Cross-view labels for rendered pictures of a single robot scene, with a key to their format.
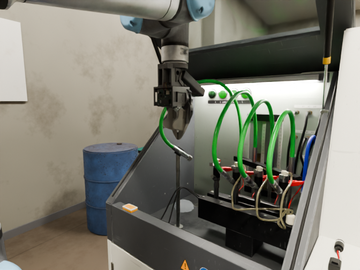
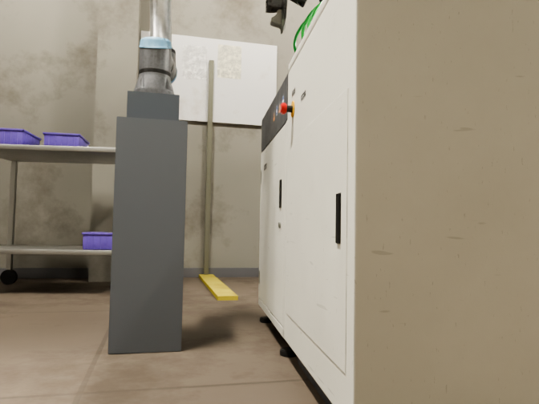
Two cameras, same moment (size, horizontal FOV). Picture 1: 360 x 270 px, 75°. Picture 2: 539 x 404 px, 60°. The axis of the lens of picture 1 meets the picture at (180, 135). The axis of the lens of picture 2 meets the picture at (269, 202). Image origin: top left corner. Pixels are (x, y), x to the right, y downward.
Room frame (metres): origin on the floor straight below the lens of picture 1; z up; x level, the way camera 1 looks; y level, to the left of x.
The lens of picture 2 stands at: (-0.74, -1.23, 0.43)
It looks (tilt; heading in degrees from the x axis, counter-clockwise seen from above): 3 degrees up; 42
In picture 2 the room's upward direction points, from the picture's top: 1 degrees clockwise
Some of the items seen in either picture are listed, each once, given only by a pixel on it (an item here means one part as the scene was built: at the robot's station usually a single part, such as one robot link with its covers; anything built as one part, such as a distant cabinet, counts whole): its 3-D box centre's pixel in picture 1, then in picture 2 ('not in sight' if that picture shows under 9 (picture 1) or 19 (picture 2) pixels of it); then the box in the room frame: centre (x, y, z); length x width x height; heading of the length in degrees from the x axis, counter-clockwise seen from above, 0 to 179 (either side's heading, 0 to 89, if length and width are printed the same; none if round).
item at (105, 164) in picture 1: (112, 184); not in sight; (2.47, 0.74, 0.44); 0.58 x 0.58 x 0.87
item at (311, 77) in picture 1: (249, 81); not in sight; (1.06, -0.31, 1.43); 0.54 x 0.03 x 0.02; 50
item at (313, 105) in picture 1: (306, 137); not in sight; (0.91, -0.49, 1.20); 0.13 x 0.03 x 0.31; 50
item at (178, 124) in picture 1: (178, 124); (278, 20); (0.66, 0.00, 1.28); 0.06 x 0.03 x 0.09; 140
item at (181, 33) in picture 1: (174, 26); not in sight; (0.67, 0.02, 1.54); 0.09 x 0.08 x 0.11; 136
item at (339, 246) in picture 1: (337, 254); not in sight; (0.50, -0.37, 0.99); 0.12 x 0.02 x 0.02; 141
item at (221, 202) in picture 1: (245, 225); not in sight; (0.78, -0.23, 0.91); 0.34 x 0.10 x 0.15; 50
